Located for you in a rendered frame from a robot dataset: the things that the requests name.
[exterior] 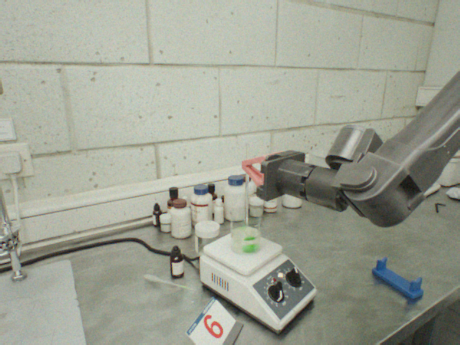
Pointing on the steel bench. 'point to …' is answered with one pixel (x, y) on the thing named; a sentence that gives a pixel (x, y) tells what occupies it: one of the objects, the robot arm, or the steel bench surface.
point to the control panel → (295, 295)
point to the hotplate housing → (268, 318)
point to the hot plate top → (218, 248)
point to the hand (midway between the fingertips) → (246, 164)
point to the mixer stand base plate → (41, 307)
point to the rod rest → (410, 289)
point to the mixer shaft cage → (8, 231)
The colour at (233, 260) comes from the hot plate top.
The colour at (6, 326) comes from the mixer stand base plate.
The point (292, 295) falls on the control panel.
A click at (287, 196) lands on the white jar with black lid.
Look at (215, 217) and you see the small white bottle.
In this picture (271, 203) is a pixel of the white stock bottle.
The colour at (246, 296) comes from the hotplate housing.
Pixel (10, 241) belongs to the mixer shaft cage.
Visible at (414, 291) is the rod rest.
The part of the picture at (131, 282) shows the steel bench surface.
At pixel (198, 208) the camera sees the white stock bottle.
